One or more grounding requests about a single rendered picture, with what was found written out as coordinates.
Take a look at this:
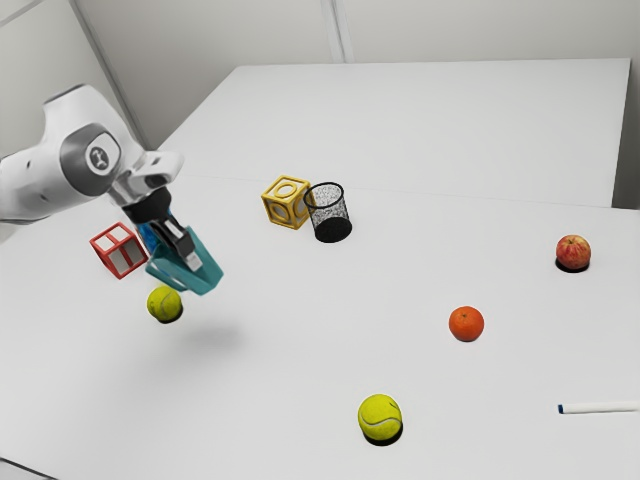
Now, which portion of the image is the white pen with blue cap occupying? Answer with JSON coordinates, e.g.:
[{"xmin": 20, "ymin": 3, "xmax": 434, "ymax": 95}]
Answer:
[{"xmin": 557, "ymin": 400, "xmax": 640, "ymax": 416}]

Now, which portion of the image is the blue block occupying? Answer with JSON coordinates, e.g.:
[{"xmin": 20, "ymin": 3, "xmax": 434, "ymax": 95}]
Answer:
[{"xmin": 138, "ymin": 222, "xmax": 161, "ymax": 256}]

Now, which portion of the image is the orange fruit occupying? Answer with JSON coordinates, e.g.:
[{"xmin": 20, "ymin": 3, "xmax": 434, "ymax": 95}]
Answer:
[{"xmin": 448, "ymin": 305, "xmax": 486, "ymax": 344}]

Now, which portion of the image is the black mesh pen holder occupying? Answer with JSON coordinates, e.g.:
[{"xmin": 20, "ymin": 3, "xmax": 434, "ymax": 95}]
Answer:
[{"xmin": 303, "ymin": 181, "xmax": 354, "ymax": 245}]

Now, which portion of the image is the yellow tennis ball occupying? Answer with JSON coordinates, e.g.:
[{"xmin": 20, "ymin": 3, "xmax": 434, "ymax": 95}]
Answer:
[
  {"xmin": 146, "ymin": 285, "xmax": 184, "ymax": 324},
  {"xmin": 357, "ymin": 393, "xmax": 404, "ymax": 443}
]

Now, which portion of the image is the yellow frame cube block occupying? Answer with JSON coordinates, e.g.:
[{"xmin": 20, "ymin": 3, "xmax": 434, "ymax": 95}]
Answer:
[{"xmin": 260, "ymin": 174, "xmax": 313, "ymax": 231}]

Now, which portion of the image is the teal faceted mug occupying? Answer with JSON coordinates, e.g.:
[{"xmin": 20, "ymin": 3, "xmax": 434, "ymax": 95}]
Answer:
[{"xmin": 144, "ymin": 225, "xmax": 225, "ymax": 297}]

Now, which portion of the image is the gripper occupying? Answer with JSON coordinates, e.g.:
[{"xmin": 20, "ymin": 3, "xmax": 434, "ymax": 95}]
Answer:
[{"xmin": 121, "ymin": 187, "xmax": 204, "ymax": 273}]

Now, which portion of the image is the red apple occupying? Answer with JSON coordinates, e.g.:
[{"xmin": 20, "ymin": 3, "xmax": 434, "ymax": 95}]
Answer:
[{"xmin": 555, "ymin": 234, "xmax": 592, "ymax": 272}]

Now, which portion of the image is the red frame cube block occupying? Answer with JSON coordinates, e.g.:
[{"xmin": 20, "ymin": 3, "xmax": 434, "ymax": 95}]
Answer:
[{"xmin": 89, "ymin": 221, "xmax": 150, "ymax": 280}]

